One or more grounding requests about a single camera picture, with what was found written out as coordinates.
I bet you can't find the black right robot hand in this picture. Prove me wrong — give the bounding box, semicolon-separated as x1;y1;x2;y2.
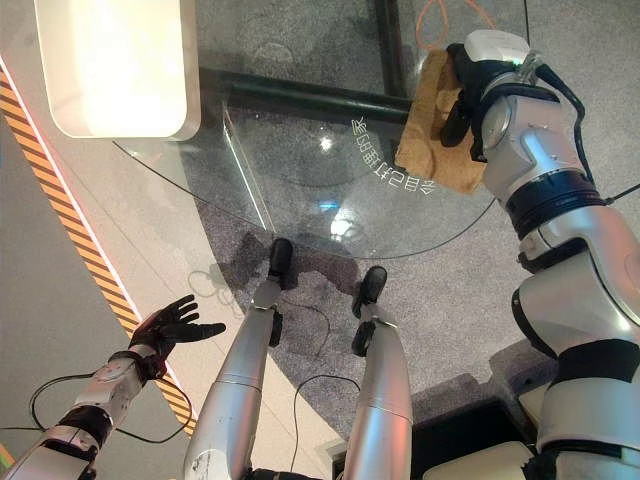
439;29;530;163

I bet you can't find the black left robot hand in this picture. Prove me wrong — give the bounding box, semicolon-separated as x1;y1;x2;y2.
128;294;227;359

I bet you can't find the tan wiping cloth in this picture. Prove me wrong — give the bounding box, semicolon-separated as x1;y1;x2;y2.
394;48;484;194

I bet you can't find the white rounded basket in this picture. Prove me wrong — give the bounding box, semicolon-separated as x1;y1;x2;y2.
33;0;202;141

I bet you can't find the silver left robot leg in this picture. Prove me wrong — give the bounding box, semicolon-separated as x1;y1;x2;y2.
183;277;285;480

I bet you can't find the silver robot leg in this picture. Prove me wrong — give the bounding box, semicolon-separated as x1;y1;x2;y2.
342;302;414;480
183;277;285;480

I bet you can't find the dark left robot foot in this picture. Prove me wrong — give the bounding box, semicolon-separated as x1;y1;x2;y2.
267;238;296;291

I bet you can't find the dark robot foot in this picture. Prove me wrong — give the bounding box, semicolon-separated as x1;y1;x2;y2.
267;238;296;291
351;266;389;319

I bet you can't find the orange black hazard tape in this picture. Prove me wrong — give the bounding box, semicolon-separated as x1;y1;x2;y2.
0;67;198;437

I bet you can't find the clear table support panel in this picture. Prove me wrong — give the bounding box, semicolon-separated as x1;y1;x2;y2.
221;98;275;232

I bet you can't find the dark right robot foot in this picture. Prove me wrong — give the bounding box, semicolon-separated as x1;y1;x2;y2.
351;266;389;319

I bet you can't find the silver right robot leg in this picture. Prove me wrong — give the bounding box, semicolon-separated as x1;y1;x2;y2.
342;302;414;480

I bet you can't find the orange cable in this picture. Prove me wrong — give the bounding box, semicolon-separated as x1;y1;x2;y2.
414;0;497;51

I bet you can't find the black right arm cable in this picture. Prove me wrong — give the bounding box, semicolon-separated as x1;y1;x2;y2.
537;63;640;207

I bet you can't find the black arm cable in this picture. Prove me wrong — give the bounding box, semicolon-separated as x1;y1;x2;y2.
0;371;194;444
537;63;640;207

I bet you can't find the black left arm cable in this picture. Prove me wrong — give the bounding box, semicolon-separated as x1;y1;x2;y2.
0;371;194;444

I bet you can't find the black thin floor cable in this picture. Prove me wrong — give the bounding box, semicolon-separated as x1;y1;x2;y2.
272;298;332;359

